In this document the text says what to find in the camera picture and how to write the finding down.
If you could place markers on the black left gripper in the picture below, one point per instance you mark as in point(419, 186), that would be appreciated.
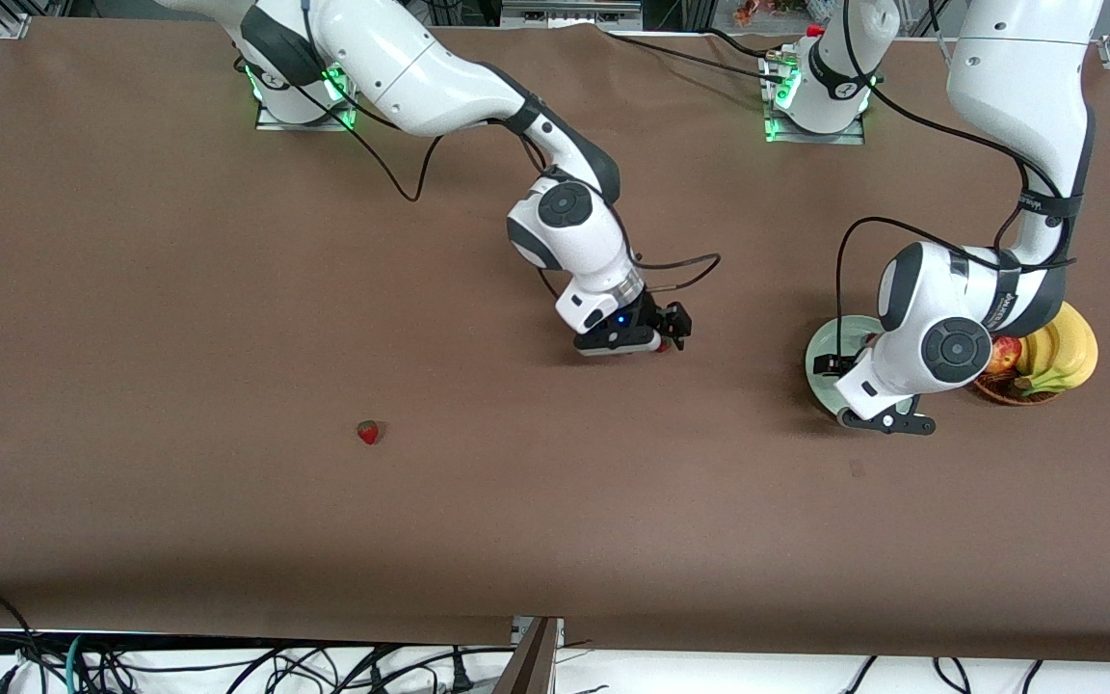
point(835, 365)

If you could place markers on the brown table cover mat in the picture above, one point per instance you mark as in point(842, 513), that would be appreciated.
point(227, 289)

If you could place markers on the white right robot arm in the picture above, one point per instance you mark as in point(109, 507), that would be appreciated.
point(401, 67)

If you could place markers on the grey metal frame bar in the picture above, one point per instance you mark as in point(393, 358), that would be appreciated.
point(565, 14)

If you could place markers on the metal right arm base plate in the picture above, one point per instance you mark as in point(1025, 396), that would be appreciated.
point(271, 123)

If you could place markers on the silver metal bracket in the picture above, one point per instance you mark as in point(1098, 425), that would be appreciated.
point(518, 631)

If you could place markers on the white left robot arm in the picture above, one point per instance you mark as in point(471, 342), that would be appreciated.
point(1017, 77)

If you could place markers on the brown wicker basket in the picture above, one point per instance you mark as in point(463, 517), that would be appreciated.
point(998, 393)

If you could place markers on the red yellow apple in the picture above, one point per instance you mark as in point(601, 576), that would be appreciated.
point(1006, 359)

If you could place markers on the yellow banana bunch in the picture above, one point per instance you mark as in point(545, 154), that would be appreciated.
point(1070, 347)

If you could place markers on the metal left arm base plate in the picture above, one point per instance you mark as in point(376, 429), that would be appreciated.
point(815, 139)

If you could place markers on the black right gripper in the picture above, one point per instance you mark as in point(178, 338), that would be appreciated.
point(652, 313)

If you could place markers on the light green round plate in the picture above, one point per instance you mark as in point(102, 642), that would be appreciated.
point(830, 337)

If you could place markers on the brown wooden board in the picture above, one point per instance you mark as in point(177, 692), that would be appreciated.
point(531, 670)

